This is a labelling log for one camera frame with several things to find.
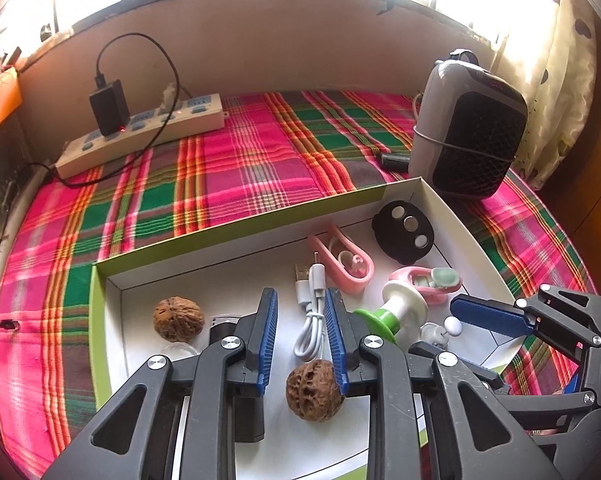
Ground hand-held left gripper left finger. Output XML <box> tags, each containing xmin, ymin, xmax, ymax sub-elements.
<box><xmin>40</xmin><ymin>287</ymin><xmax>280</xmax><ymax>480</ymax></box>

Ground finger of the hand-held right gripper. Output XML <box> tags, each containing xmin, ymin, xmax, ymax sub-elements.
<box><xmin>407</xmin><ymin>341</ymin><xmax>597</xmax><ymax>433</ymax></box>
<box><xmin>450</xmin><ymin>284</ymin><xmax>601</xmax><ymax>361</ymax></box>

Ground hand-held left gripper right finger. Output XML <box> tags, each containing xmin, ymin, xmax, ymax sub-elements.
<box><xmin>325</xmin><ymin>287</ymin><xmax>563</xmax><ymax>480</ymax></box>

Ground white usb cable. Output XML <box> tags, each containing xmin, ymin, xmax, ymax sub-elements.
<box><xmin>294</xmin><ymin>251</ymin><xmax>338</xmax><ymax>362</ymax></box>

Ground brown walnut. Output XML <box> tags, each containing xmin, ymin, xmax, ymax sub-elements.
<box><xmin>153</xmin><ymin>296</ymin><xmax>204</xmax><ymax>346</ymax></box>
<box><xmin>286</xmin><ymin>358</ymin><xmax>345</xmax><ymax>422</ymax></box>

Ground small grey white gadget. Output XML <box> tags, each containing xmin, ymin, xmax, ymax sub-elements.
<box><xmin>420</xmin><ymin>316</ymin><xmax>463</xmax><ymax>350</ymax></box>

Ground pink white clip holder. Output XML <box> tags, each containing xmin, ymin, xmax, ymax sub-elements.
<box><xmin>307</xmin><ymin>224</ymin><xmax>376</xmax><ymax>295</ymax></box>

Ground pink clip with mint button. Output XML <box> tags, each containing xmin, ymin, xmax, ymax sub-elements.
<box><xmin>387</xmin><ymin>266</ymin><xmax>463</xmax><ymax>307</ymax></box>

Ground green white spool tool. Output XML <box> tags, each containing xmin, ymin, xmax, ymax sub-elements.
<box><xmin>354</xmin><ymin>280</ymin><xmax>427</xmax><ymax>346</ymax></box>

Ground green white cardboard box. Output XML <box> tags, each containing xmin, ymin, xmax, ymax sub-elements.
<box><xmin>89</xmin><ymin>176</ymin><xmax>531</xmax><ymax>480</ymax></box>

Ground black rectangular device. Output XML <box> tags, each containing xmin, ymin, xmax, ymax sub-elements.
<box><xmin>209</xmin><ymin>312</ymin><xmax>267</xmax><ymax>444</ymax></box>

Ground black round disc with buttons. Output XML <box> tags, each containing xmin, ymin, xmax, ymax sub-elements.
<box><xmin>371</xmin><ymin>201</ymin><xmax>435</xmax><ymax>264</ymax></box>

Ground pink green plaid tablecloth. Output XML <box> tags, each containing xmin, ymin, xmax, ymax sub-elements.
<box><xmin>0</xmin><ymin>89</ymin><xmax>593</xmax><ymax>441</ymax></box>

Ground grey space heater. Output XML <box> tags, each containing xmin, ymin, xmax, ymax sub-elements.
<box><xmin>407</xmin><ymin>49</ymin><xmax>528</xmax><ymax>201</ymax></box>

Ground white power strip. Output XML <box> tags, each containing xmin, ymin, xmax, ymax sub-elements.
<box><xmin>54</xmin><ymin>91</ymin><xmax>226</xmax><ymax>180</ymax></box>

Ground cream patterned curtain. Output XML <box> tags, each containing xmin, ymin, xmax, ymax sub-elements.
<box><xmin>495</xmin><ymin>0</ymin><xmax>598</xmax><ymax>191</ymax></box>

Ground black charger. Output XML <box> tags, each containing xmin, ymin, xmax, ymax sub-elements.
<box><xmin>89</xmin><ymin>77</ymin><xmax>130</xmax><ymax>137</ymax></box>

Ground black charger cable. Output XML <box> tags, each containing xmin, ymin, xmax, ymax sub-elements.
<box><xmin>0</xmin><ymin>32</ymin><xmax>182</xmax><ymax>333</ymax></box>

